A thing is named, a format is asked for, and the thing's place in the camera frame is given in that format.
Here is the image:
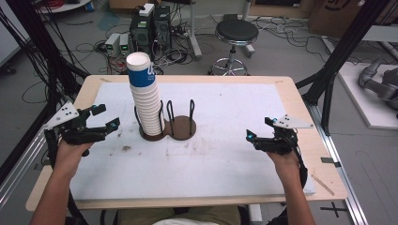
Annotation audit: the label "white table mat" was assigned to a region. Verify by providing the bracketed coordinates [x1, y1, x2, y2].
[69, 82, 316, 202]

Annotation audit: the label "white round table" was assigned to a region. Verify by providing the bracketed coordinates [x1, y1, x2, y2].
[37, 0, 92, 15]

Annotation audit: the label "black tape cross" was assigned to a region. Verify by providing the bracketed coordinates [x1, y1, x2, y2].
[319, 201, 348, 219]

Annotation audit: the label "brown wire cup holder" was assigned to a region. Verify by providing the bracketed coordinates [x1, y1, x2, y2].
[133, 98, 198, 143]

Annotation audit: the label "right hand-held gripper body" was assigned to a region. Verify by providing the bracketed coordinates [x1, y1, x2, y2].
[254, 113, 315, 157]

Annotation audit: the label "white floor platform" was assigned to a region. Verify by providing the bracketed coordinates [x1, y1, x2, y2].
[337, 60, 398, 131]

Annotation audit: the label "stack of white paper cups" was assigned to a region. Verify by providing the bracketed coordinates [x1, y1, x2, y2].
[126, 51, 166, 137]

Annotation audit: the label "black frame stand with cables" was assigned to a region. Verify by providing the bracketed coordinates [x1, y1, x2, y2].
[0, 0, 90, 186]

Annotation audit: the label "white box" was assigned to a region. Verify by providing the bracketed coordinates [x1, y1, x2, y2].
[138, 3, 156, 18]

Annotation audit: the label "black tape strip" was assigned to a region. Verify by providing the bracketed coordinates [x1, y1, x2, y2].
[320, 157, 343, 169]

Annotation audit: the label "black round stool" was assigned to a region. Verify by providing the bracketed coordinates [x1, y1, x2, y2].
[207, 19, 260, 76]

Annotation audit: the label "cardboard box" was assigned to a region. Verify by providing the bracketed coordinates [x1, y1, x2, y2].
[307, 0, 365, 39]

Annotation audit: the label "thin wooden stick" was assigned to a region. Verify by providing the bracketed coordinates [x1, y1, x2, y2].
[311, 173, 336, 197]

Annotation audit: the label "person's right hand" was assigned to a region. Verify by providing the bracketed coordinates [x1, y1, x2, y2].
[266, 151, 301, 186]

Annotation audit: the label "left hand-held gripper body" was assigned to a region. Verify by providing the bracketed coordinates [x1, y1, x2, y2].
[43, 101, 108, 146]

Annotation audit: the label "black computer tower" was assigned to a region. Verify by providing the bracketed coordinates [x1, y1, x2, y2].
[152, 5, 173, 51]
[129, 11, 157, 55]

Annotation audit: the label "grey metal table leg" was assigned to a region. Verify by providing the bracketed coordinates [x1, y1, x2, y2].
[187, 0, 204, 61]

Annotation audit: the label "person's left hand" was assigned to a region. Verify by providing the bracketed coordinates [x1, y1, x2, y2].
[54, 140, 95, 178]

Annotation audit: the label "aluminium rail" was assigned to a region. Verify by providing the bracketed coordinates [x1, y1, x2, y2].
[0, 126, 49, 210]
[305, 102, 371, 225]

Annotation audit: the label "grey power supply box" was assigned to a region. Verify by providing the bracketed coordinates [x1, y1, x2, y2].
[104, 32, 122, 54]
[118, 32, 131, 53]

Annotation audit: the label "person's white shirt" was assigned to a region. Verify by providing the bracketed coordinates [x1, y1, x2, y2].
[151, 217, 221, 225]

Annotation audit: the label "person's olive trousers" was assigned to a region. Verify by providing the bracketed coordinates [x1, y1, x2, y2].
[116, 204, 242, 225]

